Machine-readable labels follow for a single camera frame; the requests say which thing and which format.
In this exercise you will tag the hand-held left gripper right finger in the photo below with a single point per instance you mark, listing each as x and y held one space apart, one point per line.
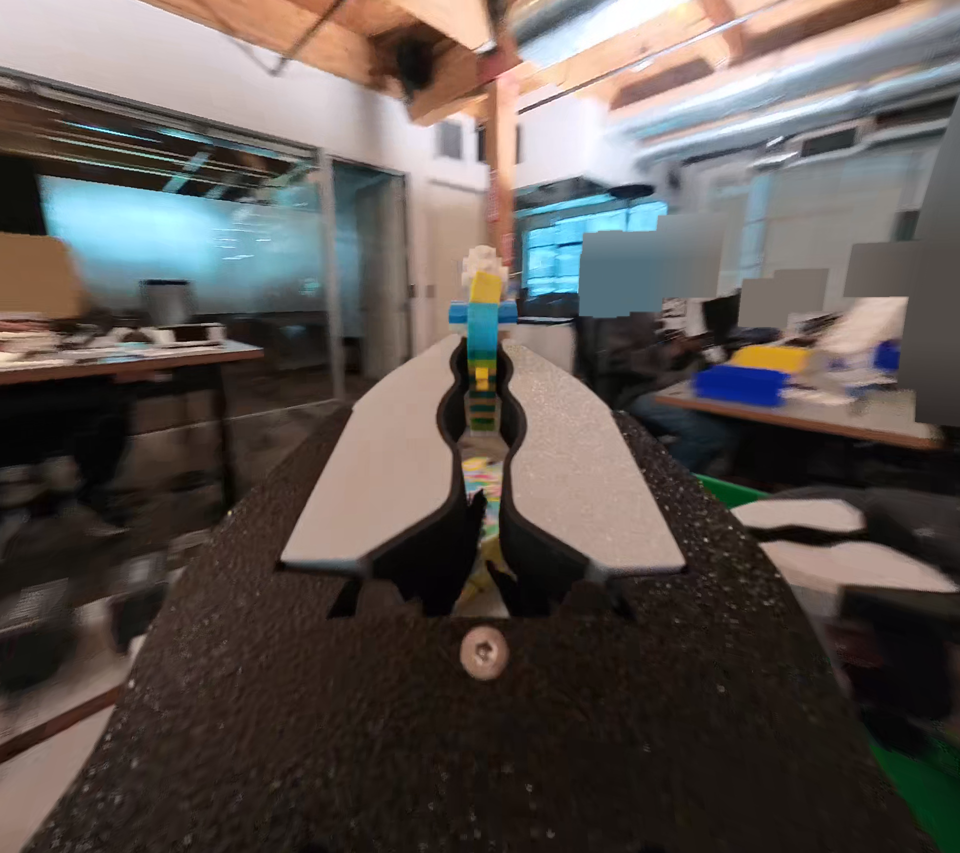
592 485

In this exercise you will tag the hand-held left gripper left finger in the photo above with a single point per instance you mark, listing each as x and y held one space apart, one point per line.
382 478

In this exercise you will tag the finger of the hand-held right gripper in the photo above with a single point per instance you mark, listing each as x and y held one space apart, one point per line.
862 568
802 515

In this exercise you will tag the striped brick fish model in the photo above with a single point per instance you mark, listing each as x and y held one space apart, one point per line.
482 358

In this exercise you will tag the small yellow slope brick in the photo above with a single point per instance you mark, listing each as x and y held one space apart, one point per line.
486 287

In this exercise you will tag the small white brick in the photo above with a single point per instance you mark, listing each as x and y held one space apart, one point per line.
482 260

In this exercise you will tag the stacked green plastic bins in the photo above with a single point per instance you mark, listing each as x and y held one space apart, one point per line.
731 489

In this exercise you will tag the grey office table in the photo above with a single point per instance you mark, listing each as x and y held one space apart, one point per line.
825 414

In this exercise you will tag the blue storage bin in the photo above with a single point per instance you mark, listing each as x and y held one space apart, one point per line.
739 386

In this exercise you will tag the yellow storage bin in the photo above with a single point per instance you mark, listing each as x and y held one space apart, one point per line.
772 358

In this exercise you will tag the glass office door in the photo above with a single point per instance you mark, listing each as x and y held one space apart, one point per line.
371 268

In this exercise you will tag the white door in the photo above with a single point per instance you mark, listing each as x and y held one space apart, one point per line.
450 268

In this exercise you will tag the black framed board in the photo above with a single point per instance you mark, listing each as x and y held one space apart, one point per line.
165 302

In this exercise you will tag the brown wooden table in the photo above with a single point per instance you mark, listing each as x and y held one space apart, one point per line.
112 362

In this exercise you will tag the light wooden panel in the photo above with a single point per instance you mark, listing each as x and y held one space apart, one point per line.
37 275

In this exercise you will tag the round black speaker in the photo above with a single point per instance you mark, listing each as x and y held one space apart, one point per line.
412 62

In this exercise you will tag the wooden post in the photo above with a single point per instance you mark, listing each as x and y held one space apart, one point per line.
502 178

